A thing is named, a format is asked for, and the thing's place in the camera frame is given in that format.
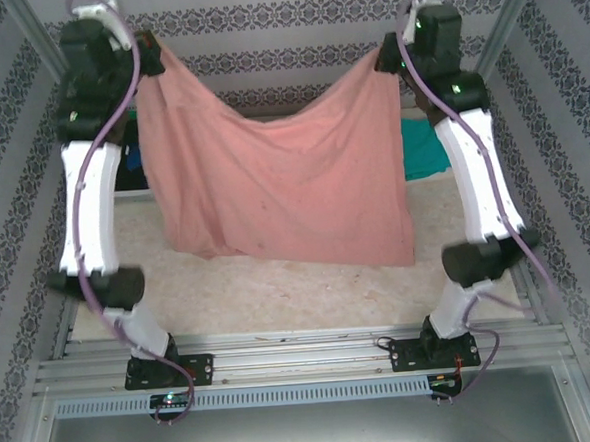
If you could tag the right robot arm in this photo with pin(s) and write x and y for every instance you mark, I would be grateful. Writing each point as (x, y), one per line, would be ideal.
(473, 185)

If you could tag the aluminium mounting rail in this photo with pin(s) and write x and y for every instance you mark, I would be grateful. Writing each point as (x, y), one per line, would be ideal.
(303, 358)

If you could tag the folded teal t-shirt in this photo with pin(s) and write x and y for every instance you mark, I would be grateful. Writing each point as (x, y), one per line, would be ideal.
(421, 148)

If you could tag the small circuit board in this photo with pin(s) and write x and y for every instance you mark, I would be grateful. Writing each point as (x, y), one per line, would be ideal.
(170, 399)
(442, 381)

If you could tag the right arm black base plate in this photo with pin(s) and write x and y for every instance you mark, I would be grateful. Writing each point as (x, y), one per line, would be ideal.
(401, 357)

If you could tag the aluminium side rail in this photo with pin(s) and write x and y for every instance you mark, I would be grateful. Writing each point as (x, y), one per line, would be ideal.
(66, 330)
(530, 302)

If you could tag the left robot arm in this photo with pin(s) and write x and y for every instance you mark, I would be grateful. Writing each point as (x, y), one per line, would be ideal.
(91, 208)

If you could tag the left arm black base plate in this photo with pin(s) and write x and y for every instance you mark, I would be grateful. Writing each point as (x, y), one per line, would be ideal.
(198, 364)

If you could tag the black t-shirt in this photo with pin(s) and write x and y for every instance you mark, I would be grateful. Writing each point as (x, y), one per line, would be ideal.
(134, 180)

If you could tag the grey metal panel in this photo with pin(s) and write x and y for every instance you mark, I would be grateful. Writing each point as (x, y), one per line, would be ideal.
(308, 435)

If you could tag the blue t-shirt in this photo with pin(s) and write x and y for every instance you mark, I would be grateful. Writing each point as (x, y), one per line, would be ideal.
(133, 158)

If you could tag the pink t-shirt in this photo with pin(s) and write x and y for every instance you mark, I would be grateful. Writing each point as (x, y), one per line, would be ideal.
(272, 182)

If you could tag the aluminium corner post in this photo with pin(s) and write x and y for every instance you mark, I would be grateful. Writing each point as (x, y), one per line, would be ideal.
(508, 22)
(38, 31)

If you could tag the green t-shirt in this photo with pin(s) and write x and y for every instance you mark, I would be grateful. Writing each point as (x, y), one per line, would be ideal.
(131, 114)

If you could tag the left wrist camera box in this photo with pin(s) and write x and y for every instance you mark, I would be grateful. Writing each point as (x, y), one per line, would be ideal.
(94, 10)

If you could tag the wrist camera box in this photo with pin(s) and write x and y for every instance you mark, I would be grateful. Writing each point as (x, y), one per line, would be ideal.
(424, 3)
(94, 10)

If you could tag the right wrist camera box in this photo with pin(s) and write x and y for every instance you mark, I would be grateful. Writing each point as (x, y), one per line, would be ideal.
(424, 3)

